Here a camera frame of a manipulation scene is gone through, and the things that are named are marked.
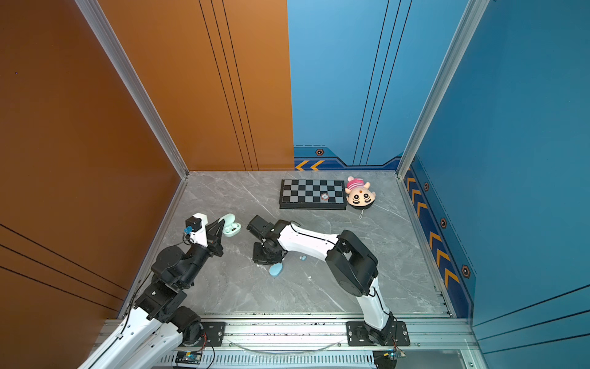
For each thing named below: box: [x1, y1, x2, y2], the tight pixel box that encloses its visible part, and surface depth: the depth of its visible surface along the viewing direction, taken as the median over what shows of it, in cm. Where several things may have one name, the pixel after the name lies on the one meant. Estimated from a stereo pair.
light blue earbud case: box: [268, 262, 284, 277], surface depth 86 cm
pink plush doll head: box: [344, 176, 376, 210], surface depth 104 cm
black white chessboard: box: [278, 179, 347, 210], surface depth 108 cm
